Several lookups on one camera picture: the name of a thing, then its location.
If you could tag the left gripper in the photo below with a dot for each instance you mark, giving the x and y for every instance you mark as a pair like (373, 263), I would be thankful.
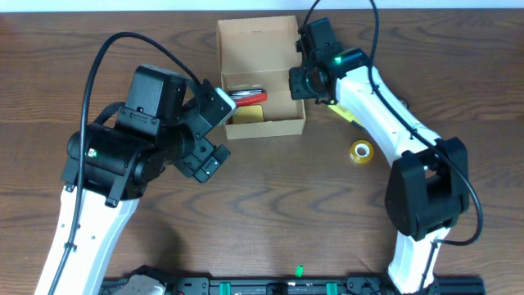
(201, 157)

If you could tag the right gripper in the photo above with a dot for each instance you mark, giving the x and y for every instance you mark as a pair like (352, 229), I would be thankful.
(298, 84)

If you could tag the yellow sticky note pad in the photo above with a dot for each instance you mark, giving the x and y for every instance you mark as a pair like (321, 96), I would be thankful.
(248, 114)

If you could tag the brown cardboard box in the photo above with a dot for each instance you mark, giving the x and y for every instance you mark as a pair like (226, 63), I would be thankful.
(257, 53)

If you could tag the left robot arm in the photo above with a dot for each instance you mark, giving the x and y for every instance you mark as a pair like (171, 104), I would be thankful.
(163, 122)

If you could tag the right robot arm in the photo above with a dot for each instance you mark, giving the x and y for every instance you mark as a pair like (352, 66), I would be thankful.
(425, 194)

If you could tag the yellow highlighter marker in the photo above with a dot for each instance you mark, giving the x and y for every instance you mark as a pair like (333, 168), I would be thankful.
(346, 114)

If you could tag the clear adhesive tape roll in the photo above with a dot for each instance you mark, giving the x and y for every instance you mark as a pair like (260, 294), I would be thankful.
(361, 151)

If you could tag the small green clip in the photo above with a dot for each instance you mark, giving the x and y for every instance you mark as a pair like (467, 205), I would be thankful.
(299, 271)

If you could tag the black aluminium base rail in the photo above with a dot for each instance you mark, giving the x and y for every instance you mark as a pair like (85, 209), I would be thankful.
(148, 280)

